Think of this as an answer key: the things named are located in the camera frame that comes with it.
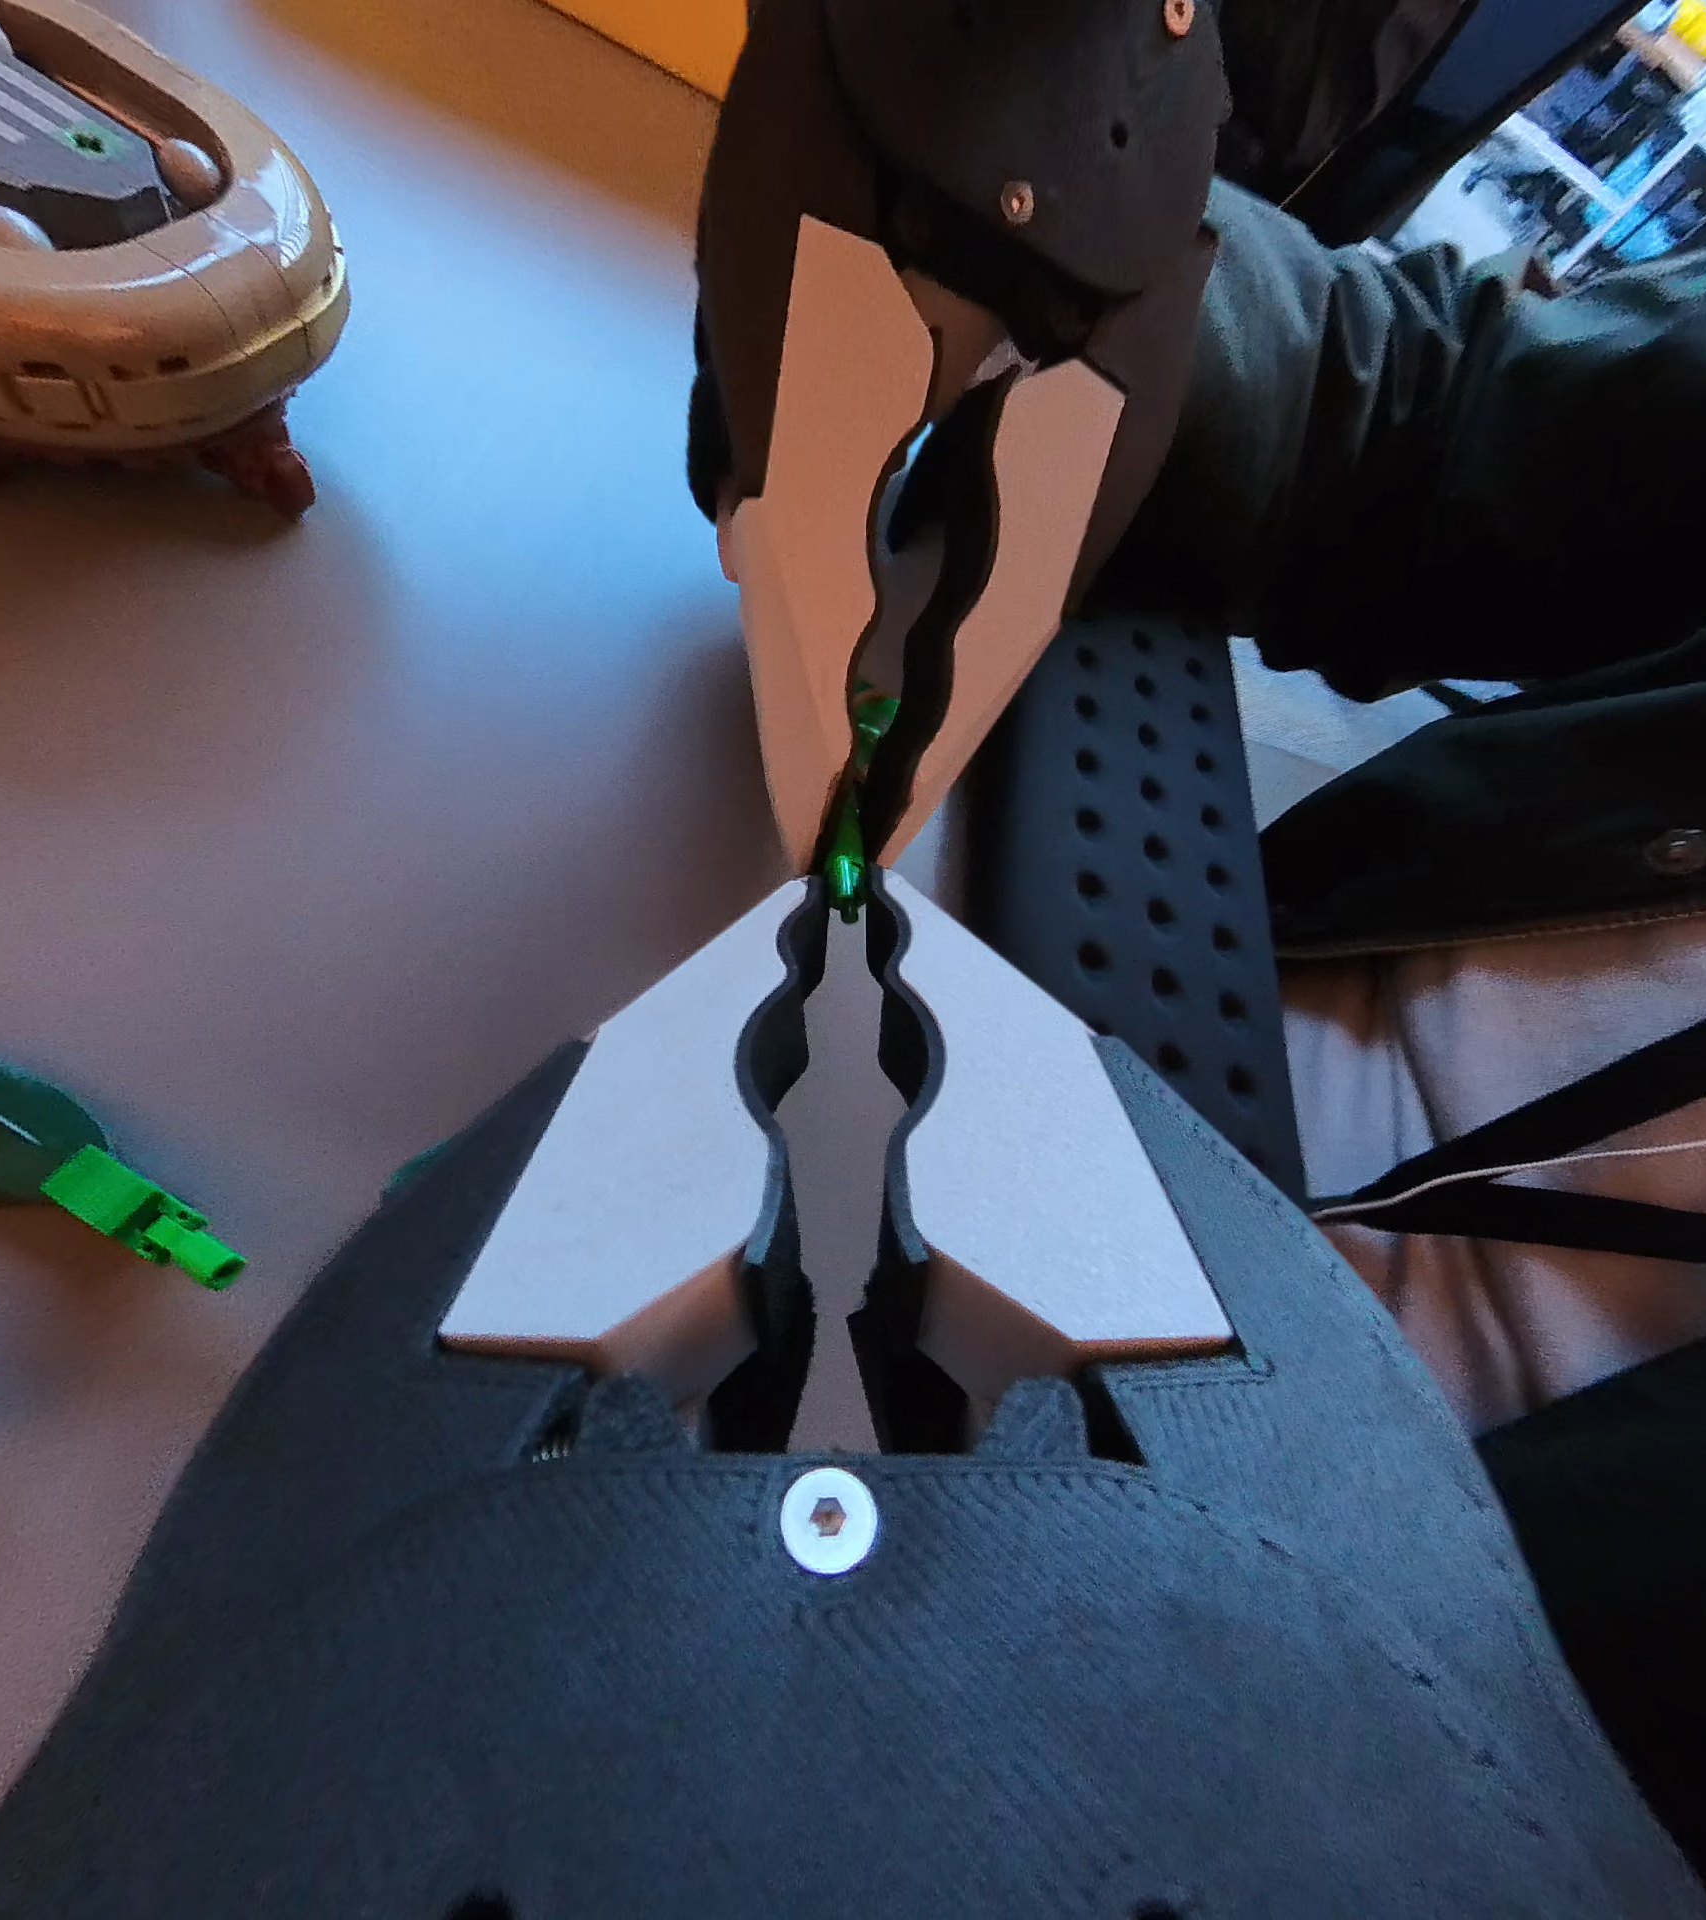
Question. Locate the grey desk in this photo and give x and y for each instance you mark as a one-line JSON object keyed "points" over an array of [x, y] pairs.
{"points": [[419, 751]]}

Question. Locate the green toy leaf pair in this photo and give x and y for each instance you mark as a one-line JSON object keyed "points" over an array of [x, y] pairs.
{"points": [[13, 1125]]}

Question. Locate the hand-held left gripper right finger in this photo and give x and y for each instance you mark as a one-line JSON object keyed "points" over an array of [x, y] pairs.
{"points": [[1063, 1184]]}

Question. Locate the black perforated surface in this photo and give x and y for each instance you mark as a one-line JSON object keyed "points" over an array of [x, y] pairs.
{"points": [[1139, 900]]}

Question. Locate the yellow plastic bin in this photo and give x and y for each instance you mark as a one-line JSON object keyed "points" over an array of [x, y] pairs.
{"points": [[658, 38]]}

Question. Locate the dark green toy leaf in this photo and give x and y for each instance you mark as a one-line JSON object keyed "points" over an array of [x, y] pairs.
{"points": [[419, 1162]]}

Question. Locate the person's pale shirt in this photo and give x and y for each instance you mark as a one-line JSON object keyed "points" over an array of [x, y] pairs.
{"points": [[1542, 1051]]}

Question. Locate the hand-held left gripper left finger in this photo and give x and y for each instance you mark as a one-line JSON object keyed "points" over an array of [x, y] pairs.
{"points": [[613, 1184]]}

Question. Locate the person's dark jacket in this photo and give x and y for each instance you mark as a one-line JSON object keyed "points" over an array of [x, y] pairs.
{"points": [[1512, 810]]}

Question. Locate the tan toy pot base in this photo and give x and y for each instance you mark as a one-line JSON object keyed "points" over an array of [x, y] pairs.
{"points": [[119, 344]]}

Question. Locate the person's right forearm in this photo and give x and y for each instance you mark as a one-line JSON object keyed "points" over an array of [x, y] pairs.
{"points": [[1469, 464]]}

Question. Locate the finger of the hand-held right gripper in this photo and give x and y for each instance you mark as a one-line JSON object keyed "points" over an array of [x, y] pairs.
{"points": [[1048, 511], [823, 451]]}

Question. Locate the green toy branch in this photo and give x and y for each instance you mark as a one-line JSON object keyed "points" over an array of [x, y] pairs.
{"points": [[847, 870]]}

